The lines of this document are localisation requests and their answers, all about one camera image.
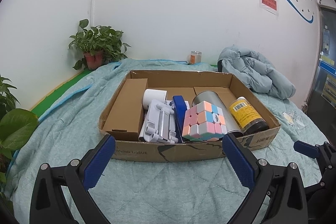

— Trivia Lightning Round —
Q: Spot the small orange label jar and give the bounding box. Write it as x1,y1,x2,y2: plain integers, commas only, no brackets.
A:
187,51,202,64

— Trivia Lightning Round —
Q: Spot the light blue puffer jacket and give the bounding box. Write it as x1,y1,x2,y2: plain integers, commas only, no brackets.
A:
217,45,296,100

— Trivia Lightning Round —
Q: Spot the white handheld hair dryer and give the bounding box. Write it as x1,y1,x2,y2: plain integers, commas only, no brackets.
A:
142,89,167,110

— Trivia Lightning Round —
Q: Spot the potted plant red pot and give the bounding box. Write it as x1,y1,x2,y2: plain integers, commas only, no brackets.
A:
68,19,130,71

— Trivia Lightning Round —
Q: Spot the small brown cardboard box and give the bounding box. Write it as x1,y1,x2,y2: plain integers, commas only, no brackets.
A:
99,79,148,141

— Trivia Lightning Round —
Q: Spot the blue stapler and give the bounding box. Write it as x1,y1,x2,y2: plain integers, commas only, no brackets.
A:
173,96,187,143

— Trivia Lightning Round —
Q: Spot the grey folding phone stand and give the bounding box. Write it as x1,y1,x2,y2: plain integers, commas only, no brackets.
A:
138,100,179,144

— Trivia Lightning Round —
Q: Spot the pastel rubik's cube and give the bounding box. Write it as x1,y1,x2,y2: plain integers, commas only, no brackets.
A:
182,101,227,142

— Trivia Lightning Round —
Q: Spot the yellow label dark jar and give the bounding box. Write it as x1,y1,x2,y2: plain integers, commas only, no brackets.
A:
229,97,269,135

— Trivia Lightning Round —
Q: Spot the red wall notice sign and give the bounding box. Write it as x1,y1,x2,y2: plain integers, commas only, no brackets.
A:
259,0,278,16

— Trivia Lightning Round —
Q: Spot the large open cardboard tray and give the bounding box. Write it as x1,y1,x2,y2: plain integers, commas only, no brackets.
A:
112,70,280,162

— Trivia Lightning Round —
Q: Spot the large leafy green plant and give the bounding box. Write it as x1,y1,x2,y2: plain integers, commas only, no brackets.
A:
0,76,38,212

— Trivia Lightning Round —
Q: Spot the silver metal tin can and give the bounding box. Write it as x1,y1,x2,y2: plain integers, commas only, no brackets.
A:
192,90,243,138

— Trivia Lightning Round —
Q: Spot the dark glass door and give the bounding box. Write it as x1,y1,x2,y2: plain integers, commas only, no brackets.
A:
307,6,335,139

